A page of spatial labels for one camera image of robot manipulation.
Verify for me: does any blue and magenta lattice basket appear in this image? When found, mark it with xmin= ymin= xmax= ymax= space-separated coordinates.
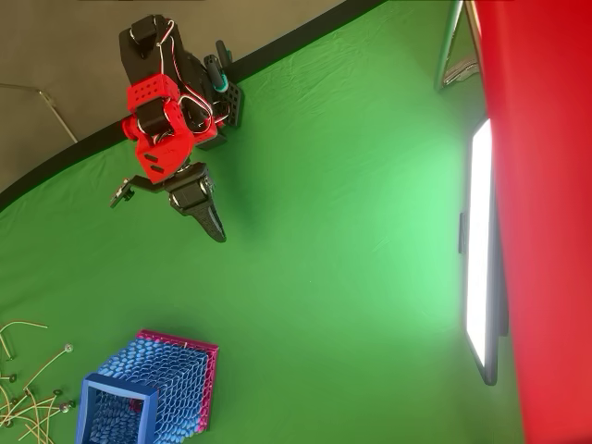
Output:
xmin=75 ymin=327 xmax=221 ymax=444

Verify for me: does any green table cloth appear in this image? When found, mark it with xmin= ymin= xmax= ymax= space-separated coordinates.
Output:
xmin=0 ymin=0 xmax=526 ymax=444

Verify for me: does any black teal table clamp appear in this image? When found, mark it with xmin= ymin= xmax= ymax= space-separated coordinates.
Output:
xmin=203 ymin=40 xmax=232 ymax=93

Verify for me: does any chrome tube stand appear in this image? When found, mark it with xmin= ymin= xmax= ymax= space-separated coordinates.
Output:
xmin=434 ymin=0 xmax=482 ymax=93

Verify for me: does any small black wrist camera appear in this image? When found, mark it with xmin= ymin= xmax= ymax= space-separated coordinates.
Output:
xmin=109 ymin=174 xmax=168 ymax=210

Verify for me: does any thin grey floor cable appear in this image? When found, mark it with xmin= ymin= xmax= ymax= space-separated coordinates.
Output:
xmin=0 ymin=82 xmax=80 ymax=144

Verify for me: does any red blurred foreground post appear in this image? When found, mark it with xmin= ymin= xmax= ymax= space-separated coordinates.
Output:
xmin=464 ymin=0 xmax=592 ymax=444

